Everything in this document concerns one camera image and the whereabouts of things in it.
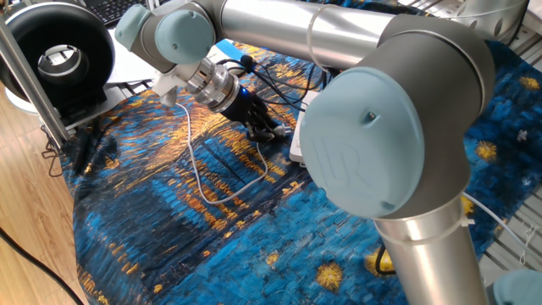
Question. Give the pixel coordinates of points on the starry night painted tablecloth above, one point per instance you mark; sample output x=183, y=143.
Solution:
x=211, y=237

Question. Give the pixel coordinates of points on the white paper sheet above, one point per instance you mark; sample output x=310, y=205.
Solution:
x=131, y=63

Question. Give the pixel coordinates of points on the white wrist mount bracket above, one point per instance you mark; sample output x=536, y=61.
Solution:
x=169, y=82

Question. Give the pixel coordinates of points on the black round duct fan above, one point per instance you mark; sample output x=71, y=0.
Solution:
x=25, y=46

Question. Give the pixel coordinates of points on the aluminium frame beam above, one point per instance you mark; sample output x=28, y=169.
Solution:
x=34, y=89

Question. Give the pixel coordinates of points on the blue and white desk lamp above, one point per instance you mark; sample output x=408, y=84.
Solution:
x=233, y=51

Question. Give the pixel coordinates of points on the black keyboard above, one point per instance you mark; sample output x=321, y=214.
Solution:
x=112, y=10

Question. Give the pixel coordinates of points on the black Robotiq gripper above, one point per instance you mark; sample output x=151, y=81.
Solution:
x=239, y=106

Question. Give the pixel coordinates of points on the silver grey UR5 robot arm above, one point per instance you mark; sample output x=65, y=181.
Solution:
x=402, y=127

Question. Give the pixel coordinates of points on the white power strip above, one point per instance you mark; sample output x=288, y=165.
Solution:
x=298, y=140

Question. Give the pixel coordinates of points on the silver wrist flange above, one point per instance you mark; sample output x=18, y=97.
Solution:
x=211, y=84

